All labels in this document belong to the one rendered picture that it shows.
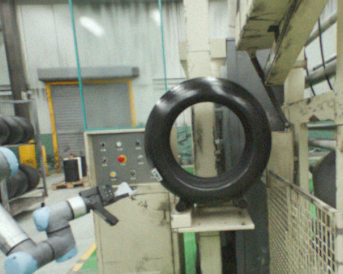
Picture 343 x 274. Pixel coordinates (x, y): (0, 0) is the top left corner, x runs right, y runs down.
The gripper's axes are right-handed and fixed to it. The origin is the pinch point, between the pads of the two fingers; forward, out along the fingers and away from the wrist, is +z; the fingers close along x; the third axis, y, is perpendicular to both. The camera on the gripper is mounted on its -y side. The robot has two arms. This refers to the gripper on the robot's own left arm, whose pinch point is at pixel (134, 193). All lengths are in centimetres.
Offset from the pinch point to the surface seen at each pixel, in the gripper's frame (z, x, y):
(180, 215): 16.7, 0.5, -16.3
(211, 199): 27.8, -10.2, -14.9
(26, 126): 45, 403, 188
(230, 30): 116, 11, 86
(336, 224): 20, -67, -30
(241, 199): 37.9, -17.3, -19.9
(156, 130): 15.4, -8.8, 21.5
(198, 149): 51, 14, 12
